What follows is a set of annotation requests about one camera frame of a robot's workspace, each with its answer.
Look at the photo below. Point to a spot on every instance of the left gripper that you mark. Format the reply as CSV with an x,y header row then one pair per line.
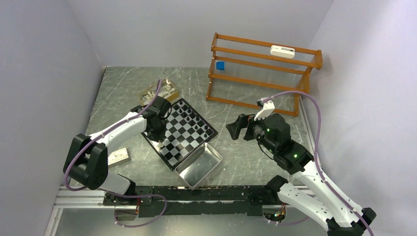
x,y
160,136

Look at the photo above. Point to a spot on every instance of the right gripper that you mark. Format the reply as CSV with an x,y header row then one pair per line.
x,y
235,128

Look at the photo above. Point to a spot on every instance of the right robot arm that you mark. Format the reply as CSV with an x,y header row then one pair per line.
x,y
334,211

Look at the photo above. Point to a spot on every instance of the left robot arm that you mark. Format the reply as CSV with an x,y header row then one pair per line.
x,y
87,158

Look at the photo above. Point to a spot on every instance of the gold tin of white pieces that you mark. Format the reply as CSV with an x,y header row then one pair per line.
x,y
168,91

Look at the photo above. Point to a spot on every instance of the black white chessboard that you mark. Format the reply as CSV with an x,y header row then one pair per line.
x,y
186,130

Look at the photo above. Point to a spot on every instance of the small white card box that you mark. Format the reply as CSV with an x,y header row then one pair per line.
x,y
118,157

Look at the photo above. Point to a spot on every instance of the silver metal tin lid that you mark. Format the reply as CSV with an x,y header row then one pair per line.
x,y
198,165

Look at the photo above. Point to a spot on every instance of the orange wooden rack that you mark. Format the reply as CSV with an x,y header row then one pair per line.
x,y
249,62

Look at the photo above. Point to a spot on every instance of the blue cube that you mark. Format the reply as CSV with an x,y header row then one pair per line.
x,y
220,65

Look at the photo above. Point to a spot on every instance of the white rectangular device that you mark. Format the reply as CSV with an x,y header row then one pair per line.
x,y
283,52

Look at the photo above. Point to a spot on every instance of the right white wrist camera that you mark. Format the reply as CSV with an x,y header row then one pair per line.
x,y
266,108

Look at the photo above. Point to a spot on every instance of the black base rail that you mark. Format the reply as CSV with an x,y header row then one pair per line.
x,y
180,200

